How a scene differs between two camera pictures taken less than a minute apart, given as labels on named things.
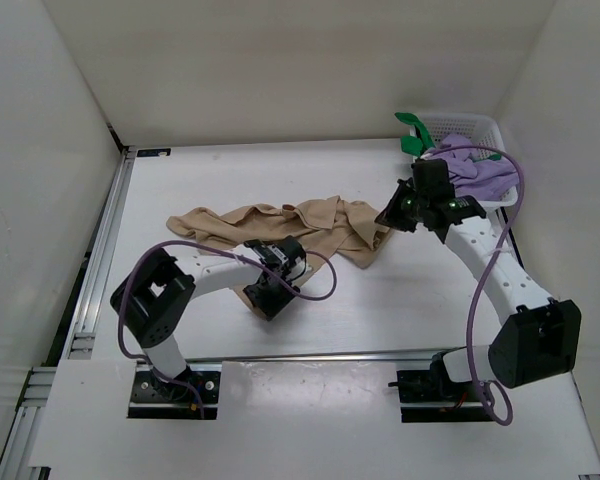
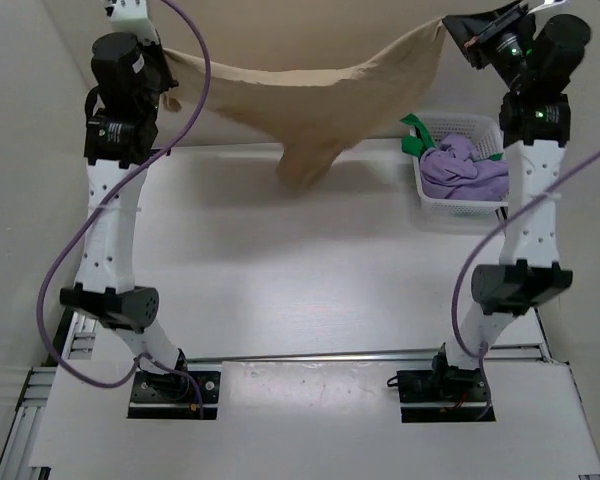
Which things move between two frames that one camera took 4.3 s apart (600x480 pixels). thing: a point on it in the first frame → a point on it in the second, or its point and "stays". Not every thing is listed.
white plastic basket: (482, 130) stays
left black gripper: (268, 298) → (165, 76)
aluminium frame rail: (18, 458) stays
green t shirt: (423, 140) stays
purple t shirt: (471, 178) stays
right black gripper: (397, 211) → (466, 32)
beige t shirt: (327, 228) → (311, 112)
